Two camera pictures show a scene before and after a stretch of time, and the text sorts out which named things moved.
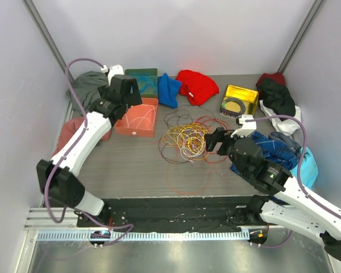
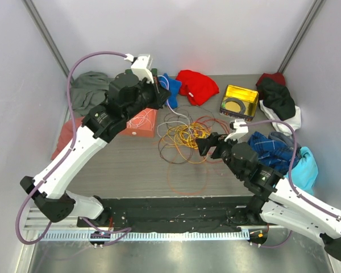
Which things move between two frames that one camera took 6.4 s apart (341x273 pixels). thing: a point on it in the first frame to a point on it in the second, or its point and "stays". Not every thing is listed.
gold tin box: [238, 101] stays
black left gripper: [135, 99] to [160, 94]
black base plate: [158, 214] stays
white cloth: [288, 127] stays
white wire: [191, 143] to [173, 112]
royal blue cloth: [168, 89] stays
